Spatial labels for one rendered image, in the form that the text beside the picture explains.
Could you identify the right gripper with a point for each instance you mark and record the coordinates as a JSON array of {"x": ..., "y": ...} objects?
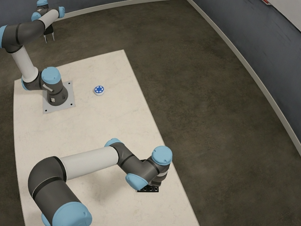
[{"x": 158, "y": 179}]

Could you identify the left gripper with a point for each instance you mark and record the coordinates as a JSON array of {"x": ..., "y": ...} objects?
[{"x": 48, "y": 31}]

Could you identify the black knob panel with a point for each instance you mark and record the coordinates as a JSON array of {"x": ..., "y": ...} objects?
[{"x": 149, "y": 188}]

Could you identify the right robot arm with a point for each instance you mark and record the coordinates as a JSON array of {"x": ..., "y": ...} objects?
[{"x": 60, "y": 206}]

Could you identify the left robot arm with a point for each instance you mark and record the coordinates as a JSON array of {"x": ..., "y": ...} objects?
[{"x": 14, "y": 37}]

